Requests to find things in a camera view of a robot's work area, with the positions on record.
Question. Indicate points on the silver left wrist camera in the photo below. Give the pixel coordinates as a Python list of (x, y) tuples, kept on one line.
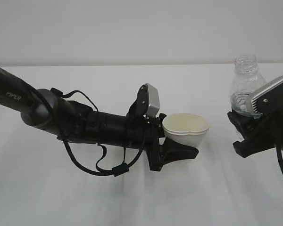
[(147, 102)]

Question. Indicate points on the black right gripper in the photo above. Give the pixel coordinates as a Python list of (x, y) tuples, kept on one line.
[(258, 134)]

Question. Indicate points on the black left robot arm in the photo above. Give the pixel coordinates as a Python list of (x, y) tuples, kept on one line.
[(54, 112)]

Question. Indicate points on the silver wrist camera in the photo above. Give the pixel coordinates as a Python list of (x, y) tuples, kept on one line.
[(266, 99), (147, 102)]

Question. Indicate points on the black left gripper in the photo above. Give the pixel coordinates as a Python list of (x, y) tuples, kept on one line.
[(143, 133)]

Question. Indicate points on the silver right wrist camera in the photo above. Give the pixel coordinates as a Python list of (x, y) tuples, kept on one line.
[(266, 99)]

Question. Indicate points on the clear plastic water bottle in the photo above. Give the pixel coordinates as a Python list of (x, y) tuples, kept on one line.
[(247, 79)]

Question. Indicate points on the white paper cup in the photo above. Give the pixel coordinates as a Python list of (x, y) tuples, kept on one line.
[(185, 128)]

